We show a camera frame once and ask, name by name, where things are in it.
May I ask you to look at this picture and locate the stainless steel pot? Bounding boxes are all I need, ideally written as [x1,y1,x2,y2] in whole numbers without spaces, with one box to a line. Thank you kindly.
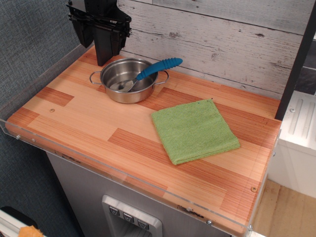
[89,58,169,104]

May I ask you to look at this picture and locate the orange object at corner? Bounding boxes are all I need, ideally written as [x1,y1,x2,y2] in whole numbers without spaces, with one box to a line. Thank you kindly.
[18,226,44,237]

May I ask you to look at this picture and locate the silver toy fridge cabinet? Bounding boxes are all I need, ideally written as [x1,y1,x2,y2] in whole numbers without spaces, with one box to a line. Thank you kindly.
[47,153,228,237]

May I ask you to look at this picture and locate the blue handled spoon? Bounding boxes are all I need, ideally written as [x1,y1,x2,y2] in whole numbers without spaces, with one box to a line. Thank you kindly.
[110,58,183,92]

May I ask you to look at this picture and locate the white slotted rail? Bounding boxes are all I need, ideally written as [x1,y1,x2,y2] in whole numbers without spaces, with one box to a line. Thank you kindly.
[0,210,27,237]

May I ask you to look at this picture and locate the dark right shelf post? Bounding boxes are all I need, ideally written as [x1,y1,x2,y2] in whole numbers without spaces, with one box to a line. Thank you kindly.
[275,1,316,121]

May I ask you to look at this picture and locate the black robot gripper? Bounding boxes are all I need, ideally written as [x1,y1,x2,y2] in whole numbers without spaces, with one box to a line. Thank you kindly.
[66,0,131,56]

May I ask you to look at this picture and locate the white toy sink unit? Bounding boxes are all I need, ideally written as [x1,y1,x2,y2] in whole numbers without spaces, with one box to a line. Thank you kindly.
[268,91,316,198]

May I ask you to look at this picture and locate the grey dispenser button panel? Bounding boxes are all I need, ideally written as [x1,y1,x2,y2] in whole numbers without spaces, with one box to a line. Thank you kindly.
[102,195,163,237]

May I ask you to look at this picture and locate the clear acrylic table guard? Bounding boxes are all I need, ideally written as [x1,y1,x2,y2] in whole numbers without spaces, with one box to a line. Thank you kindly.
[1,49,280,237]

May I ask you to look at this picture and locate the green cloth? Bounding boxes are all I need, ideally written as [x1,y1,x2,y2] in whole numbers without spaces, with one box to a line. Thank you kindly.
[152,99,240,165]

